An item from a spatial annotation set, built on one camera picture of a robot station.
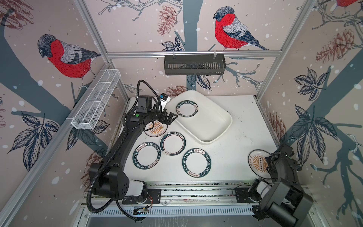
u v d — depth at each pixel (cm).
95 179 37
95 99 78
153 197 73
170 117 70
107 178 40
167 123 70
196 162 86
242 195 73
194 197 75
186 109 112
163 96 68
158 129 101
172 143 93
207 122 106
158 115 67
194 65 105
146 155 88
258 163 85
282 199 42
